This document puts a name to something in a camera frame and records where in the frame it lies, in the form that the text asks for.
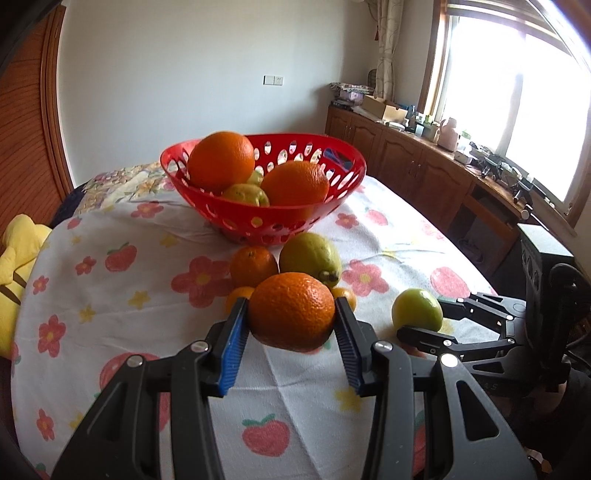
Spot green lime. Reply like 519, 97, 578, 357
392, 288, 444, 333

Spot patterned beige curtain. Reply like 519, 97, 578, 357
373, 0, 404, 100

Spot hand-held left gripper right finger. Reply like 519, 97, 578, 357
334, 296, 539, 480

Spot long wooden cabinet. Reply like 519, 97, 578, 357
325, 104, 578, 278

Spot red perforated plastic basket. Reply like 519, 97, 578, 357
160, 133, 367, 246

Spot black device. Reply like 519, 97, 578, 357
508, 178, 535, 207

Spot navy blue blanket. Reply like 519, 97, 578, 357
50, 182, 89, 230

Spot large orange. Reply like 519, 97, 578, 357
261, 160, 331, 207
187, 131, 256, 192

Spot white floral strawberry tablecloth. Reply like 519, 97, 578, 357
11, 175, 499, 480

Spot wooden wardrobe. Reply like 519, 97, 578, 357
0, 4, 77, 227

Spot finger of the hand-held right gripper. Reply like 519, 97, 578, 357
396, 325, 522, 370
436, 295, 527, 330

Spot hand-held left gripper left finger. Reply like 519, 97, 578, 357
51, 298, 253, 480

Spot stack of floral boxes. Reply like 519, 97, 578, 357
330, 82, 376, 103

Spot yellow plush toy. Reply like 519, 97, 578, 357
0, 215, 52, 358

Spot small mandarin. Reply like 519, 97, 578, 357
225, 286, 256, 328
330, 287, 358, 312

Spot medium orange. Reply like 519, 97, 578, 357
249, 272, 336, 353

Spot floral bedsheet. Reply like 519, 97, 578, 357
76, 161, 185, 215

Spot open cardboard box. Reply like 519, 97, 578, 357
360, 95, 409, 123

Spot green lemon on table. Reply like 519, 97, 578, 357
279, 232, 343, 286

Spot wooden framed window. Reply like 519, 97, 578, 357
418, 0, 591, 227

